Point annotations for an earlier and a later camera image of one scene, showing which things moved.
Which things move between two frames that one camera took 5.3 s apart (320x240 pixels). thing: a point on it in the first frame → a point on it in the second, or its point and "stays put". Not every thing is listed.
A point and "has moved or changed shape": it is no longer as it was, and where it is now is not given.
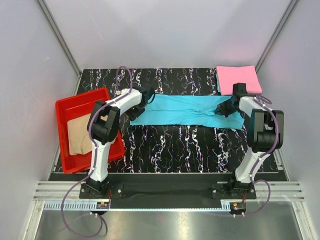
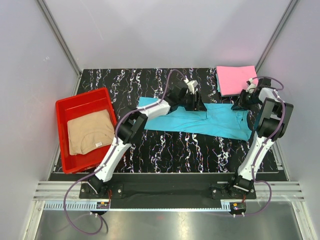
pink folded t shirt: (227, 75) stays put
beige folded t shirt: (80, 141) stays put
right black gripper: (221, 109) → (239, 103)
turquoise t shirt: (188, 111) has moved or changed shape
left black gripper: (132, 115) → (195, 106)
